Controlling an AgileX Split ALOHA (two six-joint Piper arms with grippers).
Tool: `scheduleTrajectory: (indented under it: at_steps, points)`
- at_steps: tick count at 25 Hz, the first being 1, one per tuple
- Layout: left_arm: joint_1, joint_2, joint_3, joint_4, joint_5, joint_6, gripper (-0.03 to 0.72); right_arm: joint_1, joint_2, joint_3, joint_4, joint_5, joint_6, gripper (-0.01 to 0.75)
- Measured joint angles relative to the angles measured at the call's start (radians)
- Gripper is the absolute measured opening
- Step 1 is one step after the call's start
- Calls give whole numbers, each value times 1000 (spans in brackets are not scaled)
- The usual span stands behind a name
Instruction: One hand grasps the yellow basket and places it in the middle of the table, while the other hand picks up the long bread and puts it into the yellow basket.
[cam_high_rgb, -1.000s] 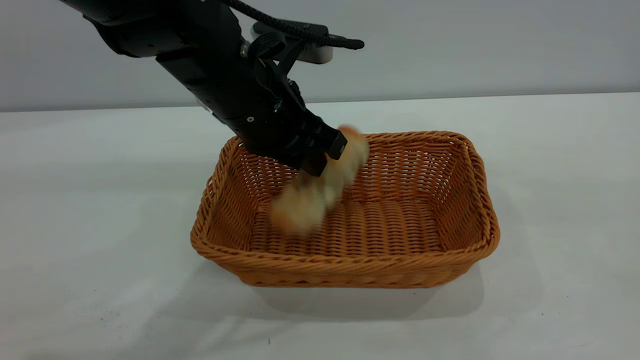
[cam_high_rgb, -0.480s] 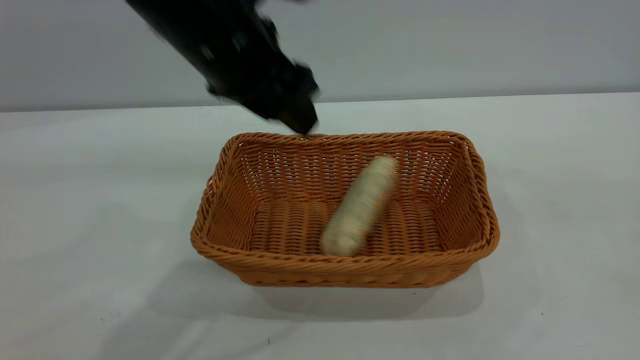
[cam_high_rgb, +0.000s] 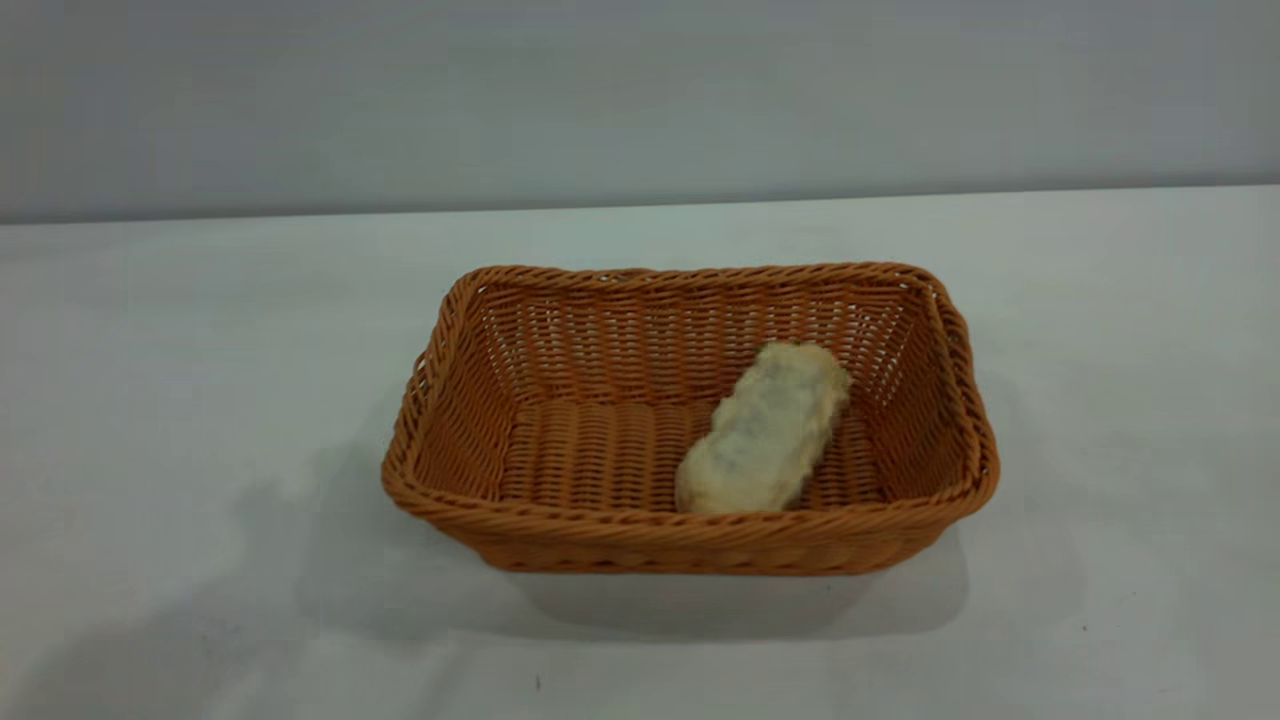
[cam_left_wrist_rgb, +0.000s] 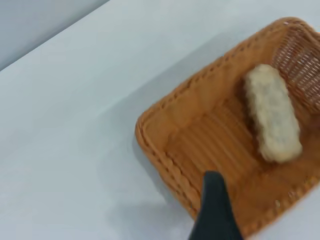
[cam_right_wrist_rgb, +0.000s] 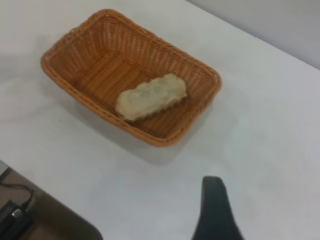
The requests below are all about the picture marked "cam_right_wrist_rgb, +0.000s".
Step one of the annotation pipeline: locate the twisted striped bread roll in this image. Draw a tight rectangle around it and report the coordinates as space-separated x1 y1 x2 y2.
114 72 188 123

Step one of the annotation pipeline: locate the thin black cable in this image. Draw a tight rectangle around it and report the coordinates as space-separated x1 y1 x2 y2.
0 183 35 211

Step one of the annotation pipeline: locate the black box with silver plug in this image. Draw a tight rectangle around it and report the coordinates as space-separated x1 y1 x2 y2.
0 199 34 240

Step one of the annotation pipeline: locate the orange woven wicker basket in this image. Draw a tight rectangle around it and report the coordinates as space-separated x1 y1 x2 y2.
40 8 223 148

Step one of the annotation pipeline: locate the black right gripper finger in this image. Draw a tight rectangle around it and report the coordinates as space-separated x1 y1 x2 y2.
191 175 247 240

